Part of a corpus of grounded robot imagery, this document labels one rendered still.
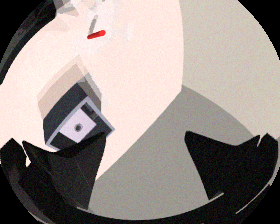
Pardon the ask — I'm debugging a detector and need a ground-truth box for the red peg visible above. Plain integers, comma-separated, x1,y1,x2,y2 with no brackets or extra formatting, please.
87,30,105,39

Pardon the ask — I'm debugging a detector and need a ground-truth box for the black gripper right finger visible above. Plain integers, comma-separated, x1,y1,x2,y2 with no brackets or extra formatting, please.
184,131,260,201

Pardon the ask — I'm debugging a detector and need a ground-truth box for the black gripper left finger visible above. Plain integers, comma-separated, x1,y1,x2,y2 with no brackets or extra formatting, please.
22,132,107,210

